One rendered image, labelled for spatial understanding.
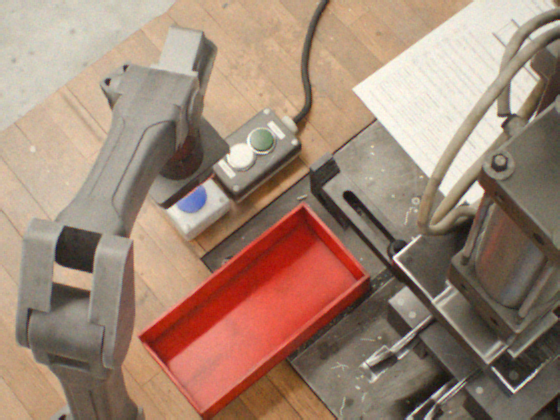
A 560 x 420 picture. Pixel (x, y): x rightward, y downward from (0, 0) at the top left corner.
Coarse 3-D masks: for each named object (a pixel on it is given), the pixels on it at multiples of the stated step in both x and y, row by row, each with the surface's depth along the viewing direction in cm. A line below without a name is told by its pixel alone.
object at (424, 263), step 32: (416, 256) 119; (448, 256) 119; (416, 288) 119; (448, 288) 114; (448, 320) 113; (480, 320) 113; (544, 320) 115; (480, 352) 112; (512, 352) 114; (544, 352) 116; (512, 384) 115
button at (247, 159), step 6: (234, 150) 146; (240, 150) 146; (246, 150) 146; (234, 156) 145; (240, 156) 145; (246, 156) 145; (252, 156) 146; (234, 162) 145; (240, 162) 145; (246, 162) 145
